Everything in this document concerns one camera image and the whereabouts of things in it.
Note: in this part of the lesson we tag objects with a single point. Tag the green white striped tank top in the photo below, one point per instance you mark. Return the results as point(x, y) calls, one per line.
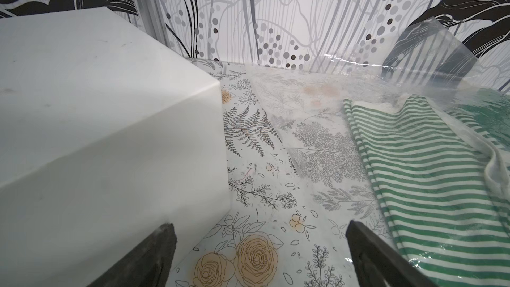
point(442, 183)

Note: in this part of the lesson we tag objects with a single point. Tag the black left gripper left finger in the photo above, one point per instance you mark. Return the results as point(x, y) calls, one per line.
point(147, 264)

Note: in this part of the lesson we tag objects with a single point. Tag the white cube box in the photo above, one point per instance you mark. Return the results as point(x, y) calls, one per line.
point(106, 134)

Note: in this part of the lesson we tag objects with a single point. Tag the clear plastic vacuum bag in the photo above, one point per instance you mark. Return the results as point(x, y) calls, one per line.
point(306, 108)

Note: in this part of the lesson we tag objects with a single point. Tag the solid green tank top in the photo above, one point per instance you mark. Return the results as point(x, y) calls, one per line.
point(490, 109)

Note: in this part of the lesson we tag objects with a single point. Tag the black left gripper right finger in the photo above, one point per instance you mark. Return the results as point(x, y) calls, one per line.
point(377, 264)

